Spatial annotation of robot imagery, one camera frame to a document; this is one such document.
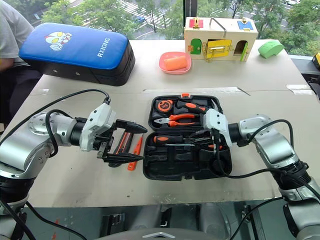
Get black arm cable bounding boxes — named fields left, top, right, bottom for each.
left=211, top=119, right=320, bottom=240
left=0, top=89, right=112, bottom=240

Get grey rounded robot torso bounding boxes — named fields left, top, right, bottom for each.
left=97, top=201, right=252, bottom=240

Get blue black kick pad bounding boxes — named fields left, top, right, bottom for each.
left=18, top=22, right=137, bottom=87

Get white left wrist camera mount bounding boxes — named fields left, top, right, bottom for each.
left=79, top=102, right=117, bottom=152

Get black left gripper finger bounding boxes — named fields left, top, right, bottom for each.
left=115, top=119, right=149, bottom=135
left=96, top=153, right=145, bottom=164

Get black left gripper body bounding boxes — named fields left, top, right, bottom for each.
left=92, top=119, right=119, bottom=159

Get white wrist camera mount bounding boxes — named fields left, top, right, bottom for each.
left=202, top=108, right=233, bottom=148
left=79, top=102, right=117, bottom=152

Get orange black utility knife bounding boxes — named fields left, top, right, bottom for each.
left=115, top=131, right=134, bottom=155

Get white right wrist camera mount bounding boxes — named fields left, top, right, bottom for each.
left=202, top=108, right=233, bottom=148

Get orange black tape measure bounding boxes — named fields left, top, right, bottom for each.
left=155, top=99, right=175, bottom=114

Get short clear tape strip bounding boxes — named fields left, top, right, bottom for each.
left=285, top=84, right=314, bottom=96

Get orange handled pliers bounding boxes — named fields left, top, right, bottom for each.
left=153, top=113, right=201, bottom=128

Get wooden lock puzzle box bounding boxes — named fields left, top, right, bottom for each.
left=183, top=16, right=259, bottom=63

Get green plastic object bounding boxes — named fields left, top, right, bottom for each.
left=257, top=39, right=286, bottom=59

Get black plastic tool case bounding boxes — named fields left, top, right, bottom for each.
left=141, top=92, right=233, bottom=181

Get orange foam block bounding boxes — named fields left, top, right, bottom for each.
left=163, top=55, right=188, bottom=71

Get black window frame post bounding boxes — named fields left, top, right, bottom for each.
left=183, top=0, right=199, bottom=19

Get person in grey shirt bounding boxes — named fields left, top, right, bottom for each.
left=0, top=0, right=43, bottom=126

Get yellow black device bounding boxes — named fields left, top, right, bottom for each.
left=311, top=52, right=320, bottom=71

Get pink plastic plate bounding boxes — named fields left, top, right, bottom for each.
left=158, top=51, right=193, bottom=75

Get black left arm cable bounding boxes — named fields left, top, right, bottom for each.
left=0, top=89, right=112, bottom=240

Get orange black claw hammer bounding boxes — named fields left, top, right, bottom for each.
left=174, top=99, right=219, bottom=116

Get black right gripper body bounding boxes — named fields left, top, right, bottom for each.
left=196, top=128, right=217, bottom=151

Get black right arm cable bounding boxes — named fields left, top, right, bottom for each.
left=211, top=119, right=320, bottom=240

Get orange voltage tester pen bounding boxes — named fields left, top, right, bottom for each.
left=127, top=136, right=144, bottom=172

